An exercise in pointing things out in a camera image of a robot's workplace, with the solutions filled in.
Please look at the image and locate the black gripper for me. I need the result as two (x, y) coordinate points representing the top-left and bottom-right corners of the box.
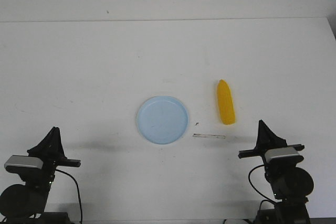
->
(238, 120), (304, 158)
(27, 127), (81, 173)

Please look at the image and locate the yellow corn cob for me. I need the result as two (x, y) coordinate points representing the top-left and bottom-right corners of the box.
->
(217, 79), (236, 125)

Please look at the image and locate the light blue round plate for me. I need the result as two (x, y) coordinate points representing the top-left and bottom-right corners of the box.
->
(136, 95), (189, 145)

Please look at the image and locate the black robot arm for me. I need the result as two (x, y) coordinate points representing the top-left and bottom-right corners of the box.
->
(1, 126), (81, 223)
(238, 120), (314, 223)

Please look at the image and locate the black camera cable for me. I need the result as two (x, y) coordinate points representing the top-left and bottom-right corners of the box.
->
(56, 169), (83, 222)
(248, 165), (276, 204)

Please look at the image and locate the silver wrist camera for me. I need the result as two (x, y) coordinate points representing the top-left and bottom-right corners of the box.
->
(4, 155), (43, 174)
(264, 147), (304, 166)

